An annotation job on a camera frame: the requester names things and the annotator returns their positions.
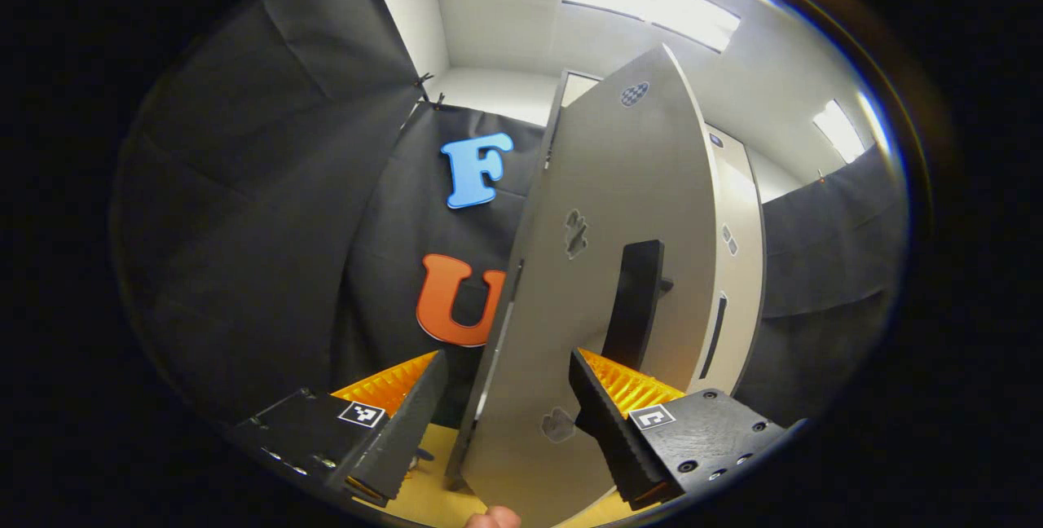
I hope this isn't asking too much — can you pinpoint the white cabinet door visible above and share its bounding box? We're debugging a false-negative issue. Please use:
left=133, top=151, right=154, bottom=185
left=687, top=161, right=767, bottom=396
left=444, top=43, right=720, bottom=528

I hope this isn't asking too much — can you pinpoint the long ceiling light panel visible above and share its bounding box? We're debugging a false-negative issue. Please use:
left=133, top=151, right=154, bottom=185
left=561, top=0, right=742, bottom=54

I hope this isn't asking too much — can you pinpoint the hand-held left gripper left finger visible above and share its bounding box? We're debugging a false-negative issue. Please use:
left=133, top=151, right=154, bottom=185
left=231, top=349, right=449, bottom=509

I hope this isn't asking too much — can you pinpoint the small ceiling light panel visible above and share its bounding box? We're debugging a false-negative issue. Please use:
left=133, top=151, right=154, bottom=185
left=812, top=99, right=866, bottom=165

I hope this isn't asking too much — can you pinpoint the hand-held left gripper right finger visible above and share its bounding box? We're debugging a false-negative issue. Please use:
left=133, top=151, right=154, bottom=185
left=568, top=346, right=791, bottom=511

